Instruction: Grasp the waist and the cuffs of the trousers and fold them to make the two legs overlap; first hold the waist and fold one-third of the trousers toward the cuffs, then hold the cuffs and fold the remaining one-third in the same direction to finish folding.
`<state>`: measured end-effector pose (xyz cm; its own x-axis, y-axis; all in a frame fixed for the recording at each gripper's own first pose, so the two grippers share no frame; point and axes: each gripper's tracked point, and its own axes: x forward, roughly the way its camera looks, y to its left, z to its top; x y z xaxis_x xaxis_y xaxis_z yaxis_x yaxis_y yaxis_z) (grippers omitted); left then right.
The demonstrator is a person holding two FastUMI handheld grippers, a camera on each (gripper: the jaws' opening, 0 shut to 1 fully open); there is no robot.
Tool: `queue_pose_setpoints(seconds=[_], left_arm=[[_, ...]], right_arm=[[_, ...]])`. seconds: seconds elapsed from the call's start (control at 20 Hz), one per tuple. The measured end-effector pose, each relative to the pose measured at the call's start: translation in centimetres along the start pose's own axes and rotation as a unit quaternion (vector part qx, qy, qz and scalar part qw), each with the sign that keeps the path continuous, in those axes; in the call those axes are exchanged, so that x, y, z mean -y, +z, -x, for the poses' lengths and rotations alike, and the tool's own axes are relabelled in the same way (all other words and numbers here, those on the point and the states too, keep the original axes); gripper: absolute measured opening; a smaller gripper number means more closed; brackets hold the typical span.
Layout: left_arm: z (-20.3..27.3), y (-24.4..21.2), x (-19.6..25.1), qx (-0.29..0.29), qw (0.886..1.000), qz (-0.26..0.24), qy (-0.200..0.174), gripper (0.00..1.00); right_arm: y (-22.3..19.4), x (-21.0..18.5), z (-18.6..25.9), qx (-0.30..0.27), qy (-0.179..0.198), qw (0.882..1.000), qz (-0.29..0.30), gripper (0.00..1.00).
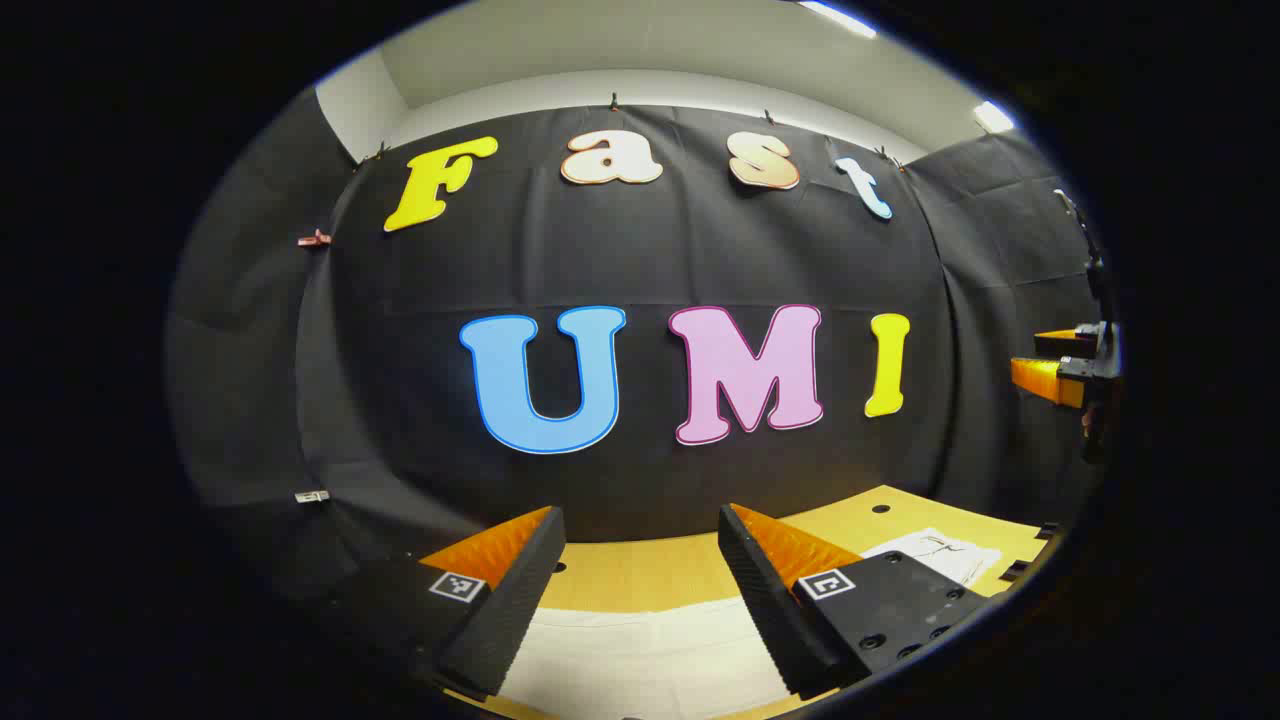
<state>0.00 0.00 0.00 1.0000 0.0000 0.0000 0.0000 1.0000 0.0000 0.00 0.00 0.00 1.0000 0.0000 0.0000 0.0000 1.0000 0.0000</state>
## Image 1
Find white jeans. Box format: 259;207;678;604
497;527;1004;720

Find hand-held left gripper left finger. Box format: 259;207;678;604
320;505;568;701

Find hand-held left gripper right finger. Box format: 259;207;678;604
717;503;992;700

